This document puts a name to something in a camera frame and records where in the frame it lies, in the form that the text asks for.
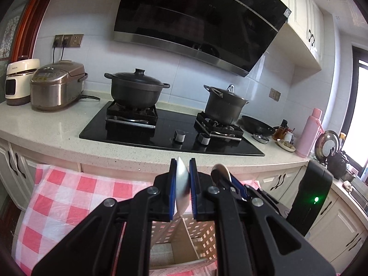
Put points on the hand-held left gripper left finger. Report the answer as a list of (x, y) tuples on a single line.
[(172, 189)]

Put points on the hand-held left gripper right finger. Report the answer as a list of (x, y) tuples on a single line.
[(192, 189)]

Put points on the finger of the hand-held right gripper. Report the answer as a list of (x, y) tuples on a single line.
[(237, 185), (222, 184)]

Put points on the cream plastic utensil holder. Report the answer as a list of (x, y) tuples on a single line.
[(201, 233)]

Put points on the black kettle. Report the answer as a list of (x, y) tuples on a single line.
[(337, 164)]

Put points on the glass pot lid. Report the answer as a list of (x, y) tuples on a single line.
[(327, 146)]

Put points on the small bowl of food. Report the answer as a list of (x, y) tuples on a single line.
[(286, 146)]

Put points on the pink thermos flask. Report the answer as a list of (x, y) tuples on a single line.
[(307, 138)]

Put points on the small white jar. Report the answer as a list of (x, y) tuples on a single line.
[(289, 137)]

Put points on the small metal dish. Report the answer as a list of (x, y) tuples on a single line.
[(261, 139)]

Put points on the yellow capped bottle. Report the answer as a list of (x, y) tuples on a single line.
[(342, 139)]

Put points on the oil bottle with black cap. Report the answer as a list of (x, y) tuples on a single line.
[(279, 133)]

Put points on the black wok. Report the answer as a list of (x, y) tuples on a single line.
[(256, 123)]

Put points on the black glass gas cooktop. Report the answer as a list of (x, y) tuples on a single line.
[(172, 120)]

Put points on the dark grey stockpot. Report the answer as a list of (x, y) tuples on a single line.
[(224, 106)]

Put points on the dark framed window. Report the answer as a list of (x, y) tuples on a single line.
[(359, 106)]

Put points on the red white checkered tablecloth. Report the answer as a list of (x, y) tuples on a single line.
[(72, 195)]

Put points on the black casserole pot with lid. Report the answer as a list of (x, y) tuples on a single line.
[(135, 89)]

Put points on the bronze rice cooker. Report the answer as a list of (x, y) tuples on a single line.
[(57, 86)]

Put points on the white upper cabinet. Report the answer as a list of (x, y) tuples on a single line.
[(302, 20)]

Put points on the black glass range hood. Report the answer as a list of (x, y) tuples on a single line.
[(187, 14)]

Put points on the white small kitchen appliance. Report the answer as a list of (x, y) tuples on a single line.
[(20, 72)]

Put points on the wooden framed glass door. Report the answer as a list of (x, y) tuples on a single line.
[(31, 20)]

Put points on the single wall outlet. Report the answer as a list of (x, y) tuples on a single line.
[(275, 95)]

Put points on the triple wall outlet panel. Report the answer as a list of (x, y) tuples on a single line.
[(76, 40)]

